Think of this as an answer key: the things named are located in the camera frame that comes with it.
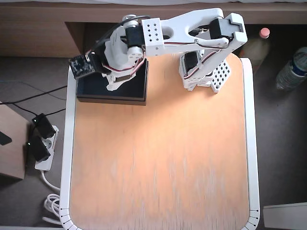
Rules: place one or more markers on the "white flat panel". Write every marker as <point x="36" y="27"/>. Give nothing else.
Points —
<point x="285" y="215"/>

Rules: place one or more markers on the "black rectangular bin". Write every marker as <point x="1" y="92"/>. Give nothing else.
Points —
<point x="96" y="88"/>

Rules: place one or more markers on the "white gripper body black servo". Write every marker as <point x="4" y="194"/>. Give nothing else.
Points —
<point x="122" y="79"/>

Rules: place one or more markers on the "brown wooden box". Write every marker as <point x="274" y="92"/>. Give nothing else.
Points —
<point x="12" y="163"/>

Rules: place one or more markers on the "small black flat object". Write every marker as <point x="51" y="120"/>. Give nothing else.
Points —
<point x="3" y="139"/>

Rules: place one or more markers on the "black wrist camera board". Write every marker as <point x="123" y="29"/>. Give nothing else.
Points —
<point x="80" y="65"/>

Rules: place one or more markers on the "black power adapter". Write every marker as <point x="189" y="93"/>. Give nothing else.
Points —
<point x="44" y="125"/>
<point x="38" y="148"/>

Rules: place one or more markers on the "clear water bottle blue label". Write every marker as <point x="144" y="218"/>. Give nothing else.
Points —
<point x="291" y="69"/>

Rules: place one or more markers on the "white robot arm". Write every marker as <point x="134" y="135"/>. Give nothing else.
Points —
<point x="182" y="24"/>

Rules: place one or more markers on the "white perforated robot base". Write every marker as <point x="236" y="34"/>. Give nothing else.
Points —
<point x="218" y="79"/>

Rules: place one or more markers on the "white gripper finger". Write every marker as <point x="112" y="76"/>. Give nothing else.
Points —
<point x="127" y="74"/>
<point x="111" y="85"/>

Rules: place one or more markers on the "white power strip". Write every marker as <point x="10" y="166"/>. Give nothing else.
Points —
<point x="48" y="146"/>

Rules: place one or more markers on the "yellow bottle pink cap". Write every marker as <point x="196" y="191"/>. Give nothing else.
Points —
<point x="257" y="50"/>

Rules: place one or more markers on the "brown wooden furniture frame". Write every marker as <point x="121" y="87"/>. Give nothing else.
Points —
<point x="36" y="31"/>

